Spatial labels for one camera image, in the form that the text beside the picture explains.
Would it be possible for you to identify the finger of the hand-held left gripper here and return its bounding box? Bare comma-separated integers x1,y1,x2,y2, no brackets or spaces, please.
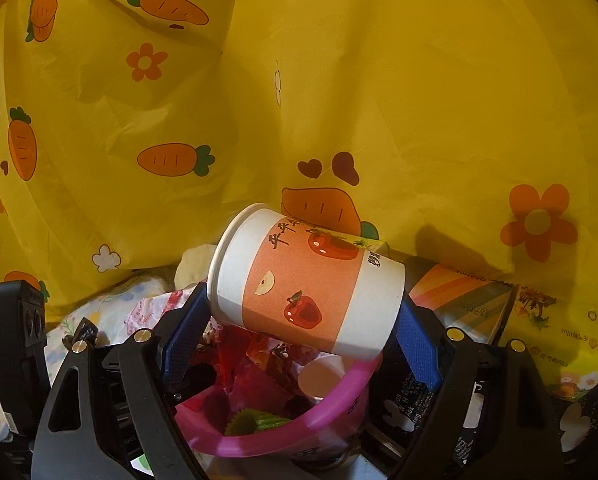
73,316,100,345

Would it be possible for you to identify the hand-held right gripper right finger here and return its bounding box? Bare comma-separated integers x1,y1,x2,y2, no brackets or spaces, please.
389,295,574,480

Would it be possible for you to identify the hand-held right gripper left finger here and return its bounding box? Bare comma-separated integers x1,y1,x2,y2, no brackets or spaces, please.
30,281,215,480

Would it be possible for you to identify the red plastic bag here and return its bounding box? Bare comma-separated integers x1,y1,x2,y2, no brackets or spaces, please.
194,327,320,411

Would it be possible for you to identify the orange apple print paper cup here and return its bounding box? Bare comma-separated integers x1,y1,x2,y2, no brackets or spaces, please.
299,355,350,402
206,203,407,361

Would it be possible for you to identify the pink plastic bucket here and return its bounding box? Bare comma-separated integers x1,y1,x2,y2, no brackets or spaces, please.
173,347,386,473

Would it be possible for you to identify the green foam net sleeve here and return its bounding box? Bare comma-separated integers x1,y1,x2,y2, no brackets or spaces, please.
224,408,292,436

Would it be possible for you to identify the rainbow striped box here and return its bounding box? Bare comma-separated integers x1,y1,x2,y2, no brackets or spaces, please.
409,262,517,346

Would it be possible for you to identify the cream plush ball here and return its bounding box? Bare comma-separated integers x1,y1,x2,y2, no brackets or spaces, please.
174,244,217,288

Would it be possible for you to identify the yellow printed carton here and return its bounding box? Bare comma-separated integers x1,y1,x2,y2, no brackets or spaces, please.
499,280,598,401

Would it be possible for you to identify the yellow carrot print curtain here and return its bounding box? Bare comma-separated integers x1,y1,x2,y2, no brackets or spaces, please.
0,0,598,311

